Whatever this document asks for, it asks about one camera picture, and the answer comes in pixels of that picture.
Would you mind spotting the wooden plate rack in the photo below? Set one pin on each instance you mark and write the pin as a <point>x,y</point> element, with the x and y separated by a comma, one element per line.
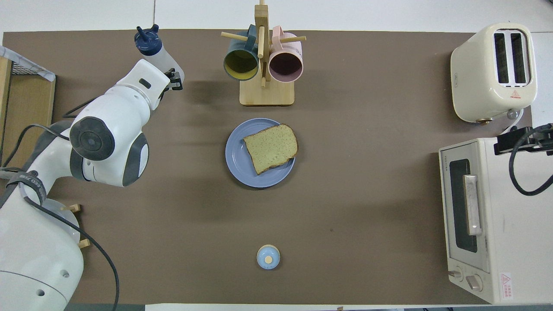
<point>75,208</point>

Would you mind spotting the periwinkle blue plate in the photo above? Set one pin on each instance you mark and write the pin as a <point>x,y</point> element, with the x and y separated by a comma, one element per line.
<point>237,164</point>

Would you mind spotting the dark teal mug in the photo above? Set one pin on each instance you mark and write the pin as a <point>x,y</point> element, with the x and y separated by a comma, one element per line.
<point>241,65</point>

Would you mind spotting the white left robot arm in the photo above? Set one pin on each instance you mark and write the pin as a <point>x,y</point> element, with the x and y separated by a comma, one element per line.
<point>108,112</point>

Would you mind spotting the bread slice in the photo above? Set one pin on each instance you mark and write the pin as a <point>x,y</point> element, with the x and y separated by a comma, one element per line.
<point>272,149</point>

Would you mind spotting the pink mug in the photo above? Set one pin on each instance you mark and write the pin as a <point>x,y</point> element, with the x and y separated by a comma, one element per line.
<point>285,67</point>

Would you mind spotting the pale grey plate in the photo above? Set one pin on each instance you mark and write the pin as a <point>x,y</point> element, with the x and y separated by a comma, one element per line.
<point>71,224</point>

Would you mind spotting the squeeze bottle with navy cap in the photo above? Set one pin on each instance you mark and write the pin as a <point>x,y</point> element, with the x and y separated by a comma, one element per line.
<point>149,43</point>

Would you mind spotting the white toaster oven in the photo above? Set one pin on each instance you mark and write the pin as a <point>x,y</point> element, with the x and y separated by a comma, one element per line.
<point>518,224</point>

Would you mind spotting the patterned white cloth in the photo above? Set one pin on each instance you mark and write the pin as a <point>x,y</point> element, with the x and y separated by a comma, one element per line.
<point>8,52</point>

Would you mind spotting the cream toaster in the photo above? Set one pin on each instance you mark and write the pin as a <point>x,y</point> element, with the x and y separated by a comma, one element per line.
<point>471,77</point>

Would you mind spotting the small blue round lid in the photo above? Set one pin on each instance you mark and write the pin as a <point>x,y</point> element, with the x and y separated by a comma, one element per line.
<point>263,259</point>

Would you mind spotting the brown table mat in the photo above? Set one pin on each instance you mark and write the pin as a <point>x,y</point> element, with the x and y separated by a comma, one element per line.
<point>345,216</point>

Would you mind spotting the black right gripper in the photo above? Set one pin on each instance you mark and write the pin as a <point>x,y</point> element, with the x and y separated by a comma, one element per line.
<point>545,138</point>

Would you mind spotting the wooden mug tree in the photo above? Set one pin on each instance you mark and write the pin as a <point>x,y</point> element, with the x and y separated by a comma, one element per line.
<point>268,93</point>

